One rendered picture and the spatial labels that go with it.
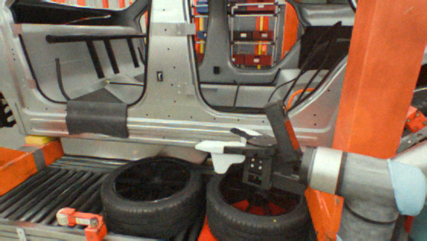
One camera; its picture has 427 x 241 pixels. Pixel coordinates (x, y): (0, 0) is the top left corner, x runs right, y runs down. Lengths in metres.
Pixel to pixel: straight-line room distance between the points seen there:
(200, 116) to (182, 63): 0.32
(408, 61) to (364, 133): 0.25
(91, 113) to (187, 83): 0.69
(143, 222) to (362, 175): 1.30
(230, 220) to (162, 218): 0.39
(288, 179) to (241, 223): 0.96
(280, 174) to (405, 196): 0.18
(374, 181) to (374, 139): 0.56
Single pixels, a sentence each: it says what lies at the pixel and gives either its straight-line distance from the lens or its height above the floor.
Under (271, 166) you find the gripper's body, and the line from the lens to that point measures 0.47.
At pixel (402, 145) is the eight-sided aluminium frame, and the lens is 1.40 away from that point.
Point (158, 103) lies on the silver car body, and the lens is 1.57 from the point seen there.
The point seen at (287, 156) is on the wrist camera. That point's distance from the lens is 0.46.
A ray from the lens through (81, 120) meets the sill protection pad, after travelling 1.84.
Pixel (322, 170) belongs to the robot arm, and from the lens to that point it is 0.44.
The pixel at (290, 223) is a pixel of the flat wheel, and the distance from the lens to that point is 1.46.
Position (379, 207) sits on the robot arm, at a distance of 0.46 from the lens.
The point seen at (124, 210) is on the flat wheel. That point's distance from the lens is 1.57.
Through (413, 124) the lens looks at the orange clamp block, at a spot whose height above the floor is 1.06.
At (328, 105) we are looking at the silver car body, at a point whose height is 1.06.
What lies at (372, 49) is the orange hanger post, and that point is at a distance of 0.91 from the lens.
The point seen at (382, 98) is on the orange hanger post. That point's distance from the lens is 0.96.
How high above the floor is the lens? 1.44
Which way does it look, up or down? 20 degrees down
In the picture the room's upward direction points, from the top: straight up
